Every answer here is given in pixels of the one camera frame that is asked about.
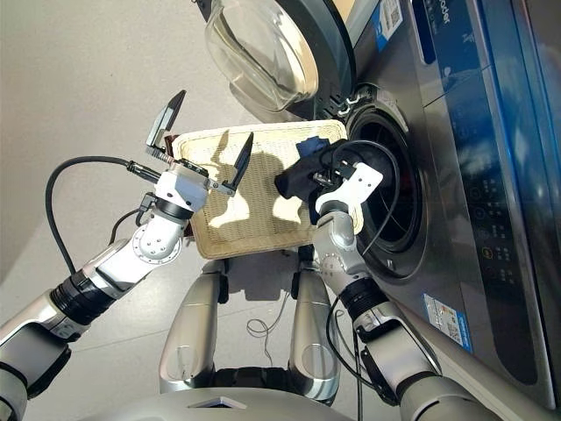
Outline black cloth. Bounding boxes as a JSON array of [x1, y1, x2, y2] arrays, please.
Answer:
[[274, 148, 347, 201]]

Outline pale woven basket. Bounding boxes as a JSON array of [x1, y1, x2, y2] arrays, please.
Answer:
[[170, 118, 365, 260]]

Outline grey washing machine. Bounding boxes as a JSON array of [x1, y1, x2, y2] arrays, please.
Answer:
[[326, 0, 561, 411]]

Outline round glass washer door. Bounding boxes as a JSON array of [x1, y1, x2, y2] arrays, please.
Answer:
[[190, 0, 357, 124]]

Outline silver robot leg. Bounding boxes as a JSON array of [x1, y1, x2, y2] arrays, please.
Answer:
[[287, 269, 342, 403], [158, 260, 229, 394]]

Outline small blue QR sticker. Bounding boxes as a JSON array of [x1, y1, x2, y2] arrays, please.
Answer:
[[370, 0, 404, 52]]

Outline large blue rating label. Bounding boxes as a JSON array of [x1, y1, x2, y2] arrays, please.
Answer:
[[423, 292, 475, 355]]

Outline dark glossy dryer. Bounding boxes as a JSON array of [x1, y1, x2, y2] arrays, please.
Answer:
[[508, 0, 561, 409]]

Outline silver robot torso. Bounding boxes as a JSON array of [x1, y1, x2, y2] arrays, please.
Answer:
[[87, 367, 408, 421]]

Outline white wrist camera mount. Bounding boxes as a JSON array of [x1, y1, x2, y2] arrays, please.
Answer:
[[316, 161, 384, 211], [153, 169, 209, 211]]

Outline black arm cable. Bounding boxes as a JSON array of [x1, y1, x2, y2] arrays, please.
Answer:
[[45, 156, 164, 275], [318, 139, 402, 421]]

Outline thin floor wire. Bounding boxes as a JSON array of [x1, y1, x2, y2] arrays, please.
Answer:
[[246, 289, 293, 367]]

